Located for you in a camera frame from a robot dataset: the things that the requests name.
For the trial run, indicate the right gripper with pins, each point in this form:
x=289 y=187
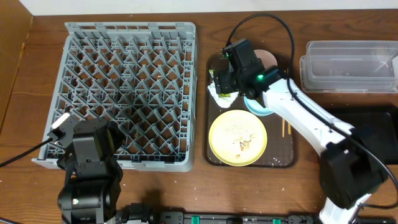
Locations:
x=224 y=82

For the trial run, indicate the pink bowl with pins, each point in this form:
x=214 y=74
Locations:
x=266 y=58

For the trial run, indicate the green snack wrapper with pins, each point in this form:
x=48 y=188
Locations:
x=212 y=73

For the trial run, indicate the light blue saucer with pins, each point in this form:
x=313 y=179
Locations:
x=255 y=108

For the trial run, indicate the white tissue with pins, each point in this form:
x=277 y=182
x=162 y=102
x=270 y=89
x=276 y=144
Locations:
x=223 y=101

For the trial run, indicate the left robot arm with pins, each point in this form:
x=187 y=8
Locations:
x=92 y=174

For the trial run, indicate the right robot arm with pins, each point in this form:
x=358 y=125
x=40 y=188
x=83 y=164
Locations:
x=349 y=172

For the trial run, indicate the left wooden chopstick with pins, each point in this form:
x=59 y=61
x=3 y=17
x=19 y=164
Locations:
x=283 y=128

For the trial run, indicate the yellow plate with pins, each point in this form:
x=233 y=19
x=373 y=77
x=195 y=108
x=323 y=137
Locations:
x=237 y=138

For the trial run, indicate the dark brown serving tray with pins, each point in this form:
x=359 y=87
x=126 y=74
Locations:
x=280 y=153

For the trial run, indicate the grey plastic dish rack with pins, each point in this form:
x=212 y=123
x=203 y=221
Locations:
x=141 y=75

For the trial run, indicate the clear plastic bin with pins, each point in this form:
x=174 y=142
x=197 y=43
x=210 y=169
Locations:
x=349 y=66

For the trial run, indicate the black tray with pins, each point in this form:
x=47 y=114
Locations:
x=380 y=121

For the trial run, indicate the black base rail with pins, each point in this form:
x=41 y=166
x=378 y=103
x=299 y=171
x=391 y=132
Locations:
x=142 y=213

